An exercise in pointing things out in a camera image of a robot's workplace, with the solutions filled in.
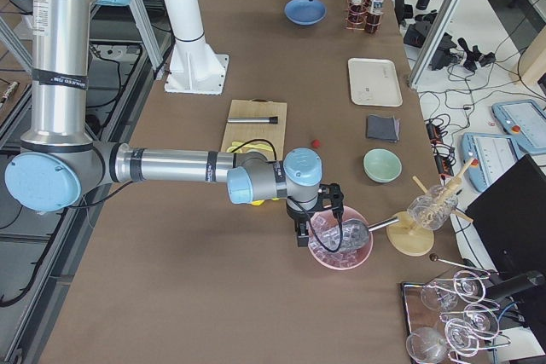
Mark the blue plate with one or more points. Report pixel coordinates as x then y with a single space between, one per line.
305 12

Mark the clear glass mug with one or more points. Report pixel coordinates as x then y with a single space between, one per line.
433 208

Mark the metal ice scoop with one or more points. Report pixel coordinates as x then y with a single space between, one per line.
357 234

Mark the lower left drink bottle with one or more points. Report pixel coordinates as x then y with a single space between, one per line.
374 16

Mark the blue teach pendant upper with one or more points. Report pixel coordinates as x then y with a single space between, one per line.
525 122

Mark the wine glass rack tray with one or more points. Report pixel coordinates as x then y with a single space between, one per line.
449 319

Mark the upper dark drink bottle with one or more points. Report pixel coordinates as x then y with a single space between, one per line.
356 13

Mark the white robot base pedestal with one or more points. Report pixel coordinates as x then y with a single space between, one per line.
194 66

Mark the wooden cutting board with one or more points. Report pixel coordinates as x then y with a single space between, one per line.
274 133

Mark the black monitor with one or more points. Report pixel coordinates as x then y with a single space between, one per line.
509 217

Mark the copper wire bottle rack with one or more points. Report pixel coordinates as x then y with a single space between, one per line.
362 27

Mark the wooden cup stand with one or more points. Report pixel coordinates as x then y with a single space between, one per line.
410 238

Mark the grey folded cloth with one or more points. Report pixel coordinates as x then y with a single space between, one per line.
382 128

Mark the aluminium frame post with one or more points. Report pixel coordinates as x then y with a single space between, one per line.
432 41

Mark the steel muddler black tip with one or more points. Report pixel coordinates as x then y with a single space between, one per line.
253 120

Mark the light green bowl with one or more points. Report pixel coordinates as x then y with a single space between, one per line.
382 165

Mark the cream rabbit tray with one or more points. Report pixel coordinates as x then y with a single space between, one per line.
374 83

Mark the blue teach pendant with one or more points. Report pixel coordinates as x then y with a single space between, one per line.
496 154
525 122

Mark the blue teach pendant lower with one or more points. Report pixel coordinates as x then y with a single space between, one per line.
496 154

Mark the pink bowl of ice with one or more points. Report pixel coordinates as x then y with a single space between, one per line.
326 233

